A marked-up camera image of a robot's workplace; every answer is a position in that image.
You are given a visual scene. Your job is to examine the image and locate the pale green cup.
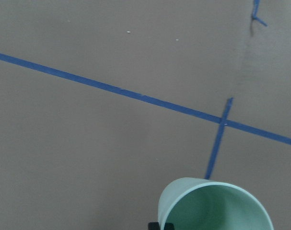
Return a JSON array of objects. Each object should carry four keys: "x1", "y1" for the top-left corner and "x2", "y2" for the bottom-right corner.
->
[{"x1": 157, "y1": 177, "x2": 274, "y2": 230}]

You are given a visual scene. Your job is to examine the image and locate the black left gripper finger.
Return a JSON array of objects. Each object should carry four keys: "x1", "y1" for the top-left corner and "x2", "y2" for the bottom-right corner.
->
[{"x1": 148, "y1": 222, "x2": 174, "y2": 230}]

